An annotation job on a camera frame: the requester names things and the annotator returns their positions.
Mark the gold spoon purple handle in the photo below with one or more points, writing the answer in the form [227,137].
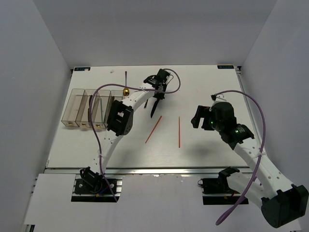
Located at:
[126,91]

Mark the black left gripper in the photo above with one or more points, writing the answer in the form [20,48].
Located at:
[161,97]

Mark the black knife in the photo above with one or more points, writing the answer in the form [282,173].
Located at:
[89,102]

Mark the orange chopstick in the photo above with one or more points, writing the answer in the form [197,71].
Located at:
[153,129]
[179,132]

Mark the orange chopstick right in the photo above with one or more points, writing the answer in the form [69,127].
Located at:
[179,132]

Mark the clear container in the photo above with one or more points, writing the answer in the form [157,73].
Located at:
[72,108]
[82,117]
[115,95]
[96,108]

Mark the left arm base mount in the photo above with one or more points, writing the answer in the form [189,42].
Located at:
[91,187]

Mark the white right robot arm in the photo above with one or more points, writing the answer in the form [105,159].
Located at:
[279,199]

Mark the aluminium table frame rail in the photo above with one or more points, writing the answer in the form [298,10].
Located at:
[76,147]

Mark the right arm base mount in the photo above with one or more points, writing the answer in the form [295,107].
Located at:
[215,191]

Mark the blue label corner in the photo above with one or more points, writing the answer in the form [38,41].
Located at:
[225,66]
[81,69]

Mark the orange chopstick left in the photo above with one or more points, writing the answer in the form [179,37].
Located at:
[153,129]

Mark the blue label left corner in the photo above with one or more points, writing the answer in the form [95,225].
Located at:
[81,69]

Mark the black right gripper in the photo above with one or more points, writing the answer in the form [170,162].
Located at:
[202,112]

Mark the blue knife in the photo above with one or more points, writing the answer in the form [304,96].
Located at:
[154,107]

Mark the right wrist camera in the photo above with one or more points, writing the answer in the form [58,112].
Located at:
[218,98]

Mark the blue label right corner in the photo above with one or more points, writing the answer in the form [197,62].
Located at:
[225,66]

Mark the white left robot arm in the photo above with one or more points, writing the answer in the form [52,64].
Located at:
[120,116]

